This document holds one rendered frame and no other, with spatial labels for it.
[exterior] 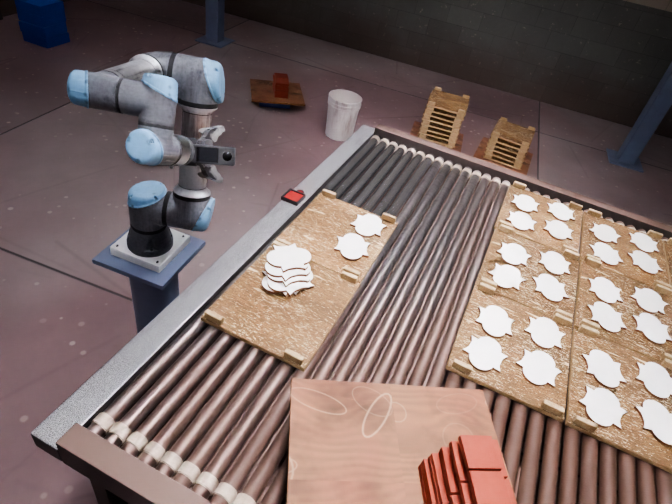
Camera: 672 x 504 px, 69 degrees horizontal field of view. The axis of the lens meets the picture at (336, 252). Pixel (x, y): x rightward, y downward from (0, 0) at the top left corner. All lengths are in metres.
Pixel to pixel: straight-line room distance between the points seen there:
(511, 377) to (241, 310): 0.83
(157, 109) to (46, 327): 1.87
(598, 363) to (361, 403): 0.85
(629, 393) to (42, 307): 2.62
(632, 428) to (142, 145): 1.49
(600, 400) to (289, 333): 0.93
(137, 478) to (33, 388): 1.45
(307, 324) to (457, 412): 0.51
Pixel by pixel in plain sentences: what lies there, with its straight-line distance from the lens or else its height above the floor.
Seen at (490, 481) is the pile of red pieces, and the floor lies 1.21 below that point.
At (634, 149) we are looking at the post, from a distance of 5.90.
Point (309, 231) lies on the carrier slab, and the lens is 1.83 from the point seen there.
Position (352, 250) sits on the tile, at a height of 0.95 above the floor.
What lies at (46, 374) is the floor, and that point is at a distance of 2.66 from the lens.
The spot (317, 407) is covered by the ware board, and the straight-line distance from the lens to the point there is 1.21.
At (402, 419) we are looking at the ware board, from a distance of 1.25.
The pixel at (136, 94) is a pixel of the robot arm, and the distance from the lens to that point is 1.16.
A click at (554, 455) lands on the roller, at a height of 0.92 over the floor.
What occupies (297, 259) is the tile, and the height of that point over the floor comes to 1.00.
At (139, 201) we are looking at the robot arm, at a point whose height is 1.12.
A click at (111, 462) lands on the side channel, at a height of 0.95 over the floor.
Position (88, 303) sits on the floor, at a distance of 2.90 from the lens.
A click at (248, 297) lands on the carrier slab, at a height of 0.94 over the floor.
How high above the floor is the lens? 2.06
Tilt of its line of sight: 40 degrees down
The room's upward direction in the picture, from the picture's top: 12 degrees clockwise
